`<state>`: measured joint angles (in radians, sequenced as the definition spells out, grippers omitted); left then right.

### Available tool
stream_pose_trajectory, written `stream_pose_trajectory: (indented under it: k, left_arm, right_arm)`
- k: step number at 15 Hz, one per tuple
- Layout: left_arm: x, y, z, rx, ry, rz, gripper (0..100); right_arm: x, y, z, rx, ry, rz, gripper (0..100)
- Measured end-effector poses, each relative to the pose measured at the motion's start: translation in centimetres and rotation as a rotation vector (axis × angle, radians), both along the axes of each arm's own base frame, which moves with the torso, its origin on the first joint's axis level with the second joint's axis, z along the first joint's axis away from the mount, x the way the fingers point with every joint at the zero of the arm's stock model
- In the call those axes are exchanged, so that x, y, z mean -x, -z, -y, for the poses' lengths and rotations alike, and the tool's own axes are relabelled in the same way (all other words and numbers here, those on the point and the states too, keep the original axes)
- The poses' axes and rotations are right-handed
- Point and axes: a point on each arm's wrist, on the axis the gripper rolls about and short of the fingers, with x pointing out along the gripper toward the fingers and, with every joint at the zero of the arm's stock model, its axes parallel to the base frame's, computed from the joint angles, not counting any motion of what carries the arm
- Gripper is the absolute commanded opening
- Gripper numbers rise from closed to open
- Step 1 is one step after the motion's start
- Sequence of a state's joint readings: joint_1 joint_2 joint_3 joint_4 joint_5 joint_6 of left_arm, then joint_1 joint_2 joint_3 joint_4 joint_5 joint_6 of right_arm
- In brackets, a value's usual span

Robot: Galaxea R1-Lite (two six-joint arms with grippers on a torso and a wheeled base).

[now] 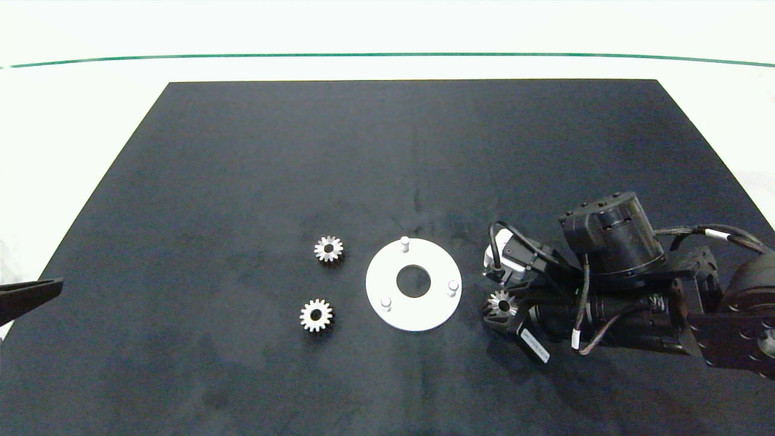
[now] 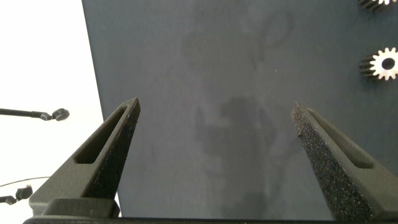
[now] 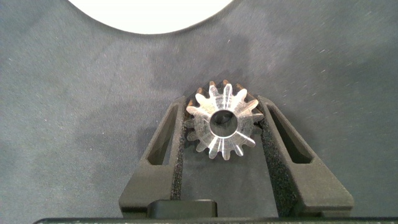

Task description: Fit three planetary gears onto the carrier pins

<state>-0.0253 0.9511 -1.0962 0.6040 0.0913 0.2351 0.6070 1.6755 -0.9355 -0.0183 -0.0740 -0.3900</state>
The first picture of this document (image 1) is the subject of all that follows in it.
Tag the round white plate with pins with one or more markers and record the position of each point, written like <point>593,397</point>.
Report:
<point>433,260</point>

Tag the boxy wrist camera shiny side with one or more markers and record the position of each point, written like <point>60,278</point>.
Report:
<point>514,257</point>

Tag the dark rectangular mat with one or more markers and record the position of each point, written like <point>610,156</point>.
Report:
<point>242,181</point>

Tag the small steel planetary gear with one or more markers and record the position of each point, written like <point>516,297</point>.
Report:
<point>324,317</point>
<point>336,250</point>
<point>509,300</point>

